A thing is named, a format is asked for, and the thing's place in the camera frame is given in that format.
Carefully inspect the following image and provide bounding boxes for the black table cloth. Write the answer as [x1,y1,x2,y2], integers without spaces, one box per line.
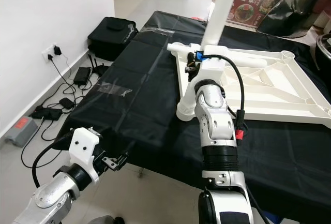
[62,11,331,224]

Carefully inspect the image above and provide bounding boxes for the black carry bag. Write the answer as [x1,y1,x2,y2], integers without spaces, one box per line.
[87,17,139,59]

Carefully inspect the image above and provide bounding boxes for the red food poster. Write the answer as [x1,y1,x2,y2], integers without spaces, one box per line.
[230,0,288,28]

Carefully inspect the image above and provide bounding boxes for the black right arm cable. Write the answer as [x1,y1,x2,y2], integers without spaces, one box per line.
[204,53,246,113]

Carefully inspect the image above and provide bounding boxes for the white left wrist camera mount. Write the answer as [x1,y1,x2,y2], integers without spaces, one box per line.
[68,127,101,183]

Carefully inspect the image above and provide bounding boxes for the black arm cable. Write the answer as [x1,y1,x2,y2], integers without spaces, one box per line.
[31,130,76,188]
[204,53,246,113]

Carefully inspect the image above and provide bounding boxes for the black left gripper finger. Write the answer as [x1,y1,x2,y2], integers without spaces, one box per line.
[101,148,131,173]

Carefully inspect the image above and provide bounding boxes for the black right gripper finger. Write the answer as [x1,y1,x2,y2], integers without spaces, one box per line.
[186,52,198,81]

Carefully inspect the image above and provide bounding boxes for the small black power adapter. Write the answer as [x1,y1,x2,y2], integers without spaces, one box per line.
[59,97,74,109]

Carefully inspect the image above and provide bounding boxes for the clear tape strip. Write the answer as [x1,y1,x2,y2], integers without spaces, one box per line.
[98,82,132,98]
[142,26,174,34]

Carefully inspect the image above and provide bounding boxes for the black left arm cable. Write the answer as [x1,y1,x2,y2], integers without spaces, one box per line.
[31,130,76,188]

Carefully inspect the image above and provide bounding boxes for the grey box red label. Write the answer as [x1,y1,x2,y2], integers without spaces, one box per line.
[6,116,41,147]

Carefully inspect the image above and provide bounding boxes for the black power strip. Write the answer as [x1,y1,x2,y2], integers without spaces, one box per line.
[31,105,64,121]

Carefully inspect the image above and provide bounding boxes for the white plastic table leg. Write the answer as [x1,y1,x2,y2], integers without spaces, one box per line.
[176,0,243,121]
[167,42,269,68]

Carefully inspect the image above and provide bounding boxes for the white plastic table top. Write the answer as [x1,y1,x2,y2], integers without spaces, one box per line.
[167,42,331,131]

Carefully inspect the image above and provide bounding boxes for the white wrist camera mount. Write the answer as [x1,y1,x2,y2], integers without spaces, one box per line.
[197,56,231,87]
[68,127,101,183]

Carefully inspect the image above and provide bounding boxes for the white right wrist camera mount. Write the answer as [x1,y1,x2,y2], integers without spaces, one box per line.
[197,56,231,87]

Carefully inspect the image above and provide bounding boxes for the black shiny plastic bag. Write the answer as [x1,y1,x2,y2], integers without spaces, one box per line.
[256,0,331,38]

